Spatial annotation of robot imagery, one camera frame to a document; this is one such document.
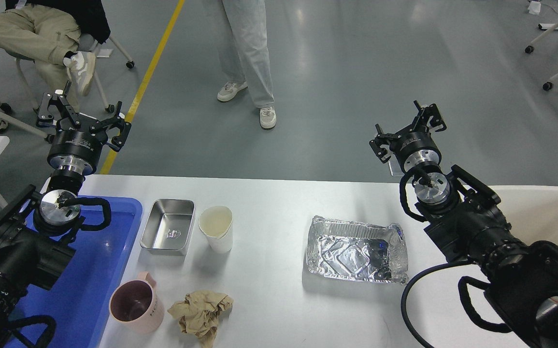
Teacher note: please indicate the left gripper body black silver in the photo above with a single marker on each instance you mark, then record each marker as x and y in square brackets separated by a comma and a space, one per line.
[75, 148]

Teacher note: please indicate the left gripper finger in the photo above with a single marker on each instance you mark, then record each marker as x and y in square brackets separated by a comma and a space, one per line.
[55, 111]
[113, 131]

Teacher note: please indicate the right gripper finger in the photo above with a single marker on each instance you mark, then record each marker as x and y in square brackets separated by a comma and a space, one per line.
[428, 119]
[381, 144]

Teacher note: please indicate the clear floor marker plate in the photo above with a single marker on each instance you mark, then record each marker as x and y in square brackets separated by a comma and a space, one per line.
[395, 168]

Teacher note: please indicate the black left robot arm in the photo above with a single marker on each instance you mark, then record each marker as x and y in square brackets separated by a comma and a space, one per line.
[36, 231]

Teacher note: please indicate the standing person grey jeans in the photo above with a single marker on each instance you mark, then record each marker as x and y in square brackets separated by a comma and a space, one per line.
[244, 55]

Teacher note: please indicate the stainless steel rectangular container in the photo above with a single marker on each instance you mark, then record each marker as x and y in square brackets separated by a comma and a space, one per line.
[169, 227]

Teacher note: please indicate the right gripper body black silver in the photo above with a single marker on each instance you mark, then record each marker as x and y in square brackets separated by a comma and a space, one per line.
[417, 148]

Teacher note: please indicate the seated person khaki trousers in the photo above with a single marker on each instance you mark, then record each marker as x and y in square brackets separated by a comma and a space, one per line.
[49, 31]

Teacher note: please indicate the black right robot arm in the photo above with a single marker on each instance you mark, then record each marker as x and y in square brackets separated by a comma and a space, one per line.
[464, 222]

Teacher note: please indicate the blue plastic tray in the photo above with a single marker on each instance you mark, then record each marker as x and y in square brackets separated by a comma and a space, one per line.
[79, 299]

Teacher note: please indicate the aluminium foil tray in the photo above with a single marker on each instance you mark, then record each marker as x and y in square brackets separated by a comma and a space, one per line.
[356, 251]

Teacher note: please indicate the white paper cup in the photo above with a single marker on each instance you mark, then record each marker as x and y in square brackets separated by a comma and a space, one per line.
[216, 225]

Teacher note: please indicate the white plastic bin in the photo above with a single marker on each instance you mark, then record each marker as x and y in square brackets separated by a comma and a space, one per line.
[531, 210]

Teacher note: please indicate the pink mug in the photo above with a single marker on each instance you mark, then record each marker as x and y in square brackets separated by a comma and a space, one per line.
[136, 304]

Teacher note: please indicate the crumpled brown paper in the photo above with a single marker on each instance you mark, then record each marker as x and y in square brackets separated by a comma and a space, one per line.
[198, 314]

